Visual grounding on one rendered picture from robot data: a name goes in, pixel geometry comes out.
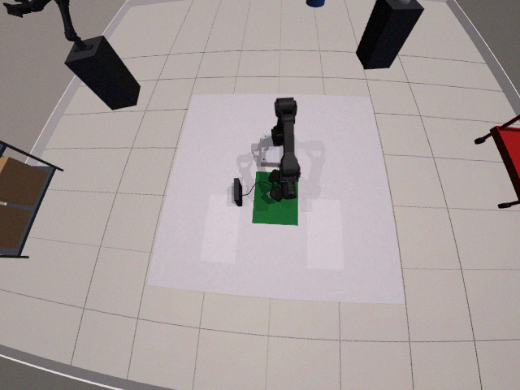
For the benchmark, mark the green circuit board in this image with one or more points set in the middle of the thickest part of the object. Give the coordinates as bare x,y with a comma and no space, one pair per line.
266,209

